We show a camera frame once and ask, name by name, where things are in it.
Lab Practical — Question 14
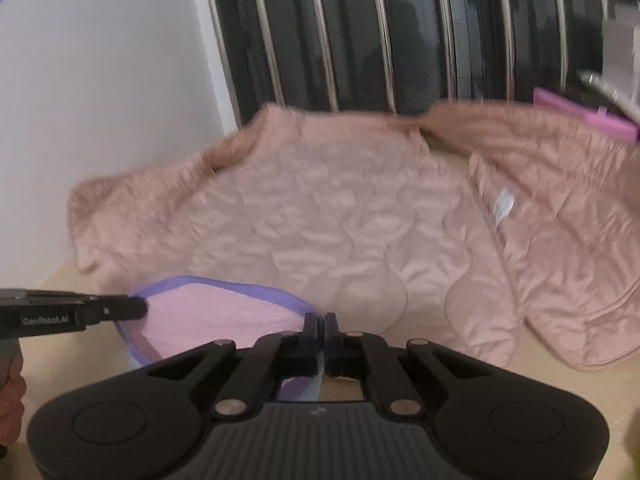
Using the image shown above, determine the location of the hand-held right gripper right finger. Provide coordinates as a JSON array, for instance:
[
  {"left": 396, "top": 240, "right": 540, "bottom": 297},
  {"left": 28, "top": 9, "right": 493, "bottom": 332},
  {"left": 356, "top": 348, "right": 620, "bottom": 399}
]
[{"left": 323, "top": 313, "right": 496, "bottom": 419}]

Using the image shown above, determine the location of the person's left hand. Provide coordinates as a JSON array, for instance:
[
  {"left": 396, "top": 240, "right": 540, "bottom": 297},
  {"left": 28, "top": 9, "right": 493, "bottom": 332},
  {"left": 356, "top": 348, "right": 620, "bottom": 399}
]
[{"left": 0, "top": 372, "right": 27, "bottom": 447}]

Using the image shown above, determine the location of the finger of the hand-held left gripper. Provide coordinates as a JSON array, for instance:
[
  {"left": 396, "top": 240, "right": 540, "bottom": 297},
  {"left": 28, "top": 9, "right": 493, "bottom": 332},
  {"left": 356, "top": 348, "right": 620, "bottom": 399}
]
[{"left": 82, "top": 295, "right": 150, "bottom": 323}]

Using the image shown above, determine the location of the magenta book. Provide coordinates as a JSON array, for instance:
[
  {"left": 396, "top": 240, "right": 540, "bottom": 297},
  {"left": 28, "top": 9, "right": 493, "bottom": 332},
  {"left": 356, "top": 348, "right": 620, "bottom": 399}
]
[{"left": 532, "top": 87, "right": 640, "bottom": 144}]

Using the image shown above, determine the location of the pink garment with purple trim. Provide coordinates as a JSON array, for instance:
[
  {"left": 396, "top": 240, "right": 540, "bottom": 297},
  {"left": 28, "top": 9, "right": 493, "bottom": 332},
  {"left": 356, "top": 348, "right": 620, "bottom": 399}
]
[{"left": 117, "top": 274, "right": 327, "bottom": 404}]

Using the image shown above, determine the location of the white metal bed headboard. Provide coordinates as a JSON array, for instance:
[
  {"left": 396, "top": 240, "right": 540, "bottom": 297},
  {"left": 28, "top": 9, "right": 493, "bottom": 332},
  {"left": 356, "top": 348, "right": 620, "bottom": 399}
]
[{"left": 202, "top": 0, "right": 617, "bottom": 127}]

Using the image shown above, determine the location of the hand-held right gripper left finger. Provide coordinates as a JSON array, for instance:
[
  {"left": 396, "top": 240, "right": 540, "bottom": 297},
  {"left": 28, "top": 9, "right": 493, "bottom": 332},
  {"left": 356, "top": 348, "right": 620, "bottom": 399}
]
[{"left": 146, "top": 312, "right": 322, "bottom": 420}]

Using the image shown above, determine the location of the pink quilted jacket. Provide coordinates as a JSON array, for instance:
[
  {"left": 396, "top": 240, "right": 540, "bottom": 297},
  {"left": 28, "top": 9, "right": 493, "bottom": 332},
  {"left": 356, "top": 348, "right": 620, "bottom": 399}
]
[{"left": 67, "top": 99, "right": 640, "bottom": 372}]

